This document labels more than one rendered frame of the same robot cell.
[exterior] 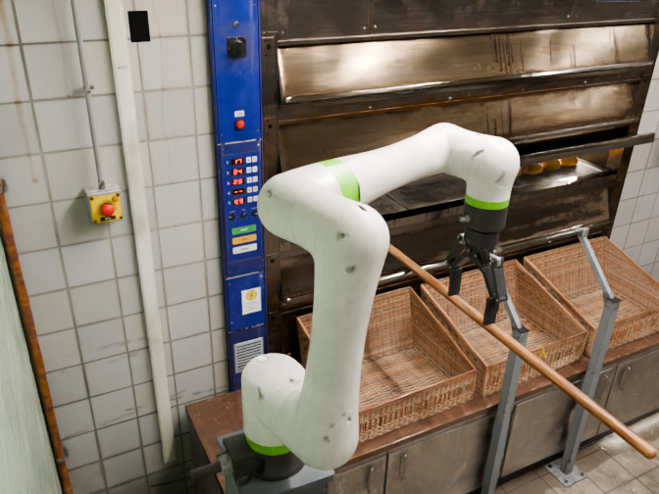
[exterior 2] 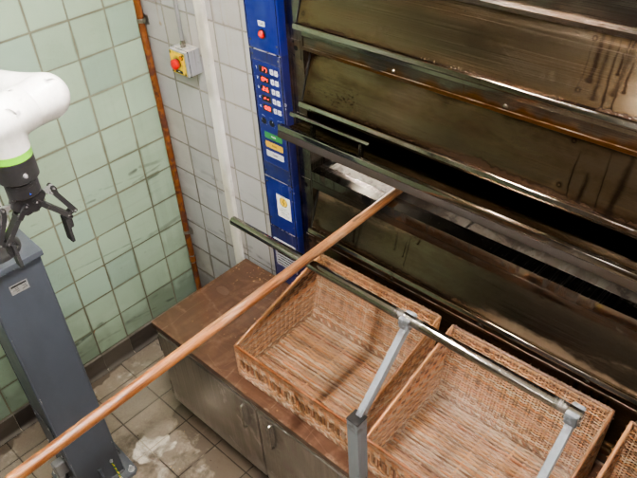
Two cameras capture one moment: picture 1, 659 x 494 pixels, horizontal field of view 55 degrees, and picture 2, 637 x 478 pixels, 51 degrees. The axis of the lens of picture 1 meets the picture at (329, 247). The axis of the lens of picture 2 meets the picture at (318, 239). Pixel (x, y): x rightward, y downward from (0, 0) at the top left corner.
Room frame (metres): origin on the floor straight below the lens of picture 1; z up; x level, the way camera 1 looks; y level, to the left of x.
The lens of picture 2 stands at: (1.50, -1.78, 2.46)
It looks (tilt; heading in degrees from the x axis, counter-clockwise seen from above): 38 degrees down; 73
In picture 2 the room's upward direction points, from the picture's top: 4 degrees counter-clockwise
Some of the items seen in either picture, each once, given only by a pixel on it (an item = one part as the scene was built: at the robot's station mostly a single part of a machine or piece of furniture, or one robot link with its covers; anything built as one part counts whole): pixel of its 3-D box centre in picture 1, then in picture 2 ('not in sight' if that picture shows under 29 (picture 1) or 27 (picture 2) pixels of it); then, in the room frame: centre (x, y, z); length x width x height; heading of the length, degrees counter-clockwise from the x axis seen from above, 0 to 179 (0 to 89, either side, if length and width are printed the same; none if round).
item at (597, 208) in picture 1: (466, 235); (535, 316); (2.51, -0.61, 1.02); 1.79 x 0.11 x 0.19; 118
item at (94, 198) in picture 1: (104, 204); (185, 60); (1.77, 0.70, 1.46); 0.10 x 0.07 x 0.10; 118
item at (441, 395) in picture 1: (383, 358); (336, 345); (2.01, -0.23, 0.72); 0.56 x 0.49 x 0.28; 119
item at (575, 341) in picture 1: (500, 321); (482, 439); (2.29, -0.75, 0.72); 0.56 x 0.49 x 0.28; 119
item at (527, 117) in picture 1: (482, 122); (565, 167); (2.51, -0.61, 1.54); 1.79 x 0.11 x 0.19; 118
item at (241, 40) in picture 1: (238, 40); not in sight; (1.97, 0.29, 1.92); 0.06 x 0.04 x 0.11; 118
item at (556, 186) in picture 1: (467, 205); (546, 276); (2.53, -0.60, 1.16); 1.80 x 0.06 x 0.04; 118
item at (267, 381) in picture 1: (277, 404); not in sight; (1.01, 0.10, 1.36); 0.16 x 0.13 x 0.19; 42
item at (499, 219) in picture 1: (482, 214); (14, 167); (1.24, -0.33, 1.70); 0.12 x 0.09 x 0.06; 116
